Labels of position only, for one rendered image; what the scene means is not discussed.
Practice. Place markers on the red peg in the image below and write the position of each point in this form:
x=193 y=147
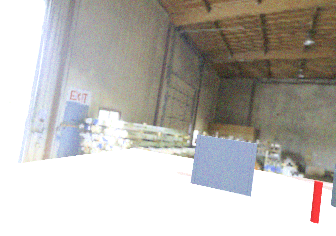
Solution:
x=315 y=211

